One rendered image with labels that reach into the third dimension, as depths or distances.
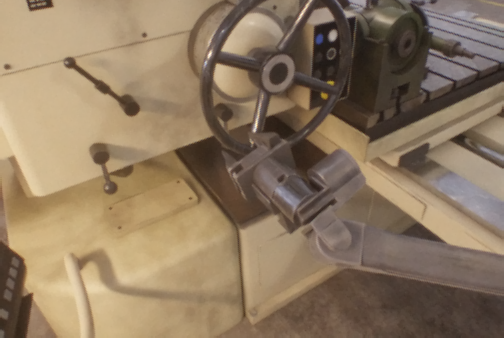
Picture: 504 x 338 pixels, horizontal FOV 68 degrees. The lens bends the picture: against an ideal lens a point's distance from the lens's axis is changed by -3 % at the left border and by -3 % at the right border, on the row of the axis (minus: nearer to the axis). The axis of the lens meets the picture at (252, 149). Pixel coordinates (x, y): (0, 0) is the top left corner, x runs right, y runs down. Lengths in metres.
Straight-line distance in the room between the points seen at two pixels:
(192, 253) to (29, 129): 0.71
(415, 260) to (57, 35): 0.74
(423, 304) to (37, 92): 1.79
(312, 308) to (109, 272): 0.97
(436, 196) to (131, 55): 1.10
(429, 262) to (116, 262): 1.05
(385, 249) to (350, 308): 1.40
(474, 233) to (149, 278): 1.06
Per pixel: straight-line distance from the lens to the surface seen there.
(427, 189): 1.50
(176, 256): 1.37
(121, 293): 1.38
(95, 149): 0.93
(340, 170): 0.57
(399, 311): 2.00
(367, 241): 0.55
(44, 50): 0.86
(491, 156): 1.81
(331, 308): 1.94
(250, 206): 1.46
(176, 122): 1.00
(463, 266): 0.61
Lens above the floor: 1.62
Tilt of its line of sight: 35 degrees down
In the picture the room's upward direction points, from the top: 2 degrees counter-clockwise
